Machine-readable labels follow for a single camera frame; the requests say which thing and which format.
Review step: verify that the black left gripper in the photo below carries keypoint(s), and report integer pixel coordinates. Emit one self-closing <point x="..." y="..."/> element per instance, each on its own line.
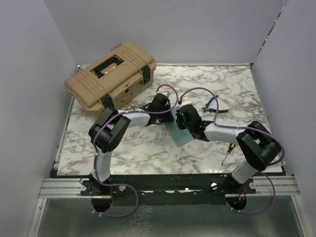
<point x="168" y="118"/>

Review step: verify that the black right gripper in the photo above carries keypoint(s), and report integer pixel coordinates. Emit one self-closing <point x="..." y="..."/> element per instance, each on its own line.
<point x="179" y="115"/>

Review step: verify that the light blue envelope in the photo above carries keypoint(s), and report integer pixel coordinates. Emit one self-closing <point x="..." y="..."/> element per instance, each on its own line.
<point x="180" y="137"/>

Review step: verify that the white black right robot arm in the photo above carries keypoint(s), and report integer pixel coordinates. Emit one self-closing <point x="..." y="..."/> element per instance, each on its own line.
<point x="259" y="147"/>

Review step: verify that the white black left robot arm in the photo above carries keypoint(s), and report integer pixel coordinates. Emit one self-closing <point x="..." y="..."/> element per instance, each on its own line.
<point x="109" y="129"/>

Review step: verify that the tan plastic toolbox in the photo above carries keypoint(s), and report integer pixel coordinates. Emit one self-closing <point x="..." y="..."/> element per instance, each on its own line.
<point x="114" y="79"/>

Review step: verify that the yellow black screwdriver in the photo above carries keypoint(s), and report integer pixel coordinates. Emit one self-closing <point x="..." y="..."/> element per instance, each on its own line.
<point x="231" y="147"/>

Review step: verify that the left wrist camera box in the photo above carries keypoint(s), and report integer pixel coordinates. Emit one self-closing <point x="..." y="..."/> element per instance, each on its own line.
<point x="167" y="94"/>

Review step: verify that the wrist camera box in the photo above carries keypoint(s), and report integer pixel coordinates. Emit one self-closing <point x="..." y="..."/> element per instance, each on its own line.
<point x="185" y="101"/>
<point x="167" y="94"/>

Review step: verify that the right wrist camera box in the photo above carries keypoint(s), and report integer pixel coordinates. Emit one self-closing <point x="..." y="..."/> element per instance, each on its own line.
<point x="185" y="101"/>

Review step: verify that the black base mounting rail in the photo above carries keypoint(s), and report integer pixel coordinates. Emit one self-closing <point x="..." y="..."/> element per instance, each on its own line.
<point x="183" y="189"/>

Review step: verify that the aluminium frame rail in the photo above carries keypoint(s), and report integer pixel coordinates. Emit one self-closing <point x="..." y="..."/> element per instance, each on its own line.
<point x="58" y="197"/>

